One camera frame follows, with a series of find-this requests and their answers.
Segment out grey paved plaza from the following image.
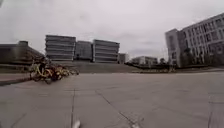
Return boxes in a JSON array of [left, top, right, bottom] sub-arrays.
[[0, 70, 224, 128]]

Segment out low dark building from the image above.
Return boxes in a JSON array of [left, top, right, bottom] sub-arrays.
[[0, 40, 45, 65]]

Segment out plain grey building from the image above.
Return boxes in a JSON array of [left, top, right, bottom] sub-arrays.
[[74, 40, 94, 62]]

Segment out large pale windowed building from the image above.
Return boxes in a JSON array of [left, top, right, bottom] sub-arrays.
[[164, 12, 224, 68]]

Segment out grey banded building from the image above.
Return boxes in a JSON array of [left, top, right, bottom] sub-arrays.
[[92, 39, 121, 64], [44, 34, 77, 62]]

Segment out distant pale building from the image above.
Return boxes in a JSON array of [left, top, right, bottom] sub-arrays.
[[130, 55, 159, 66]]

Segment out dark kerb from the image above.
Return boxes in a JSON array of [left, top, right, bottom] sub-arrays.
[[0, 76, 33, 87]]

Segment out pile of yellow bicycles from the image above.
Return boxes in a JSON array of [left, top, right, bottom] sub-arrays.
[[28, 55, 80, 85]]

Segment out grey sloped embankment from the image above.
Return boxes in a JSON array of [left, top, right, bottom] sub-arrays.
[[0, 60, 141, 74]]

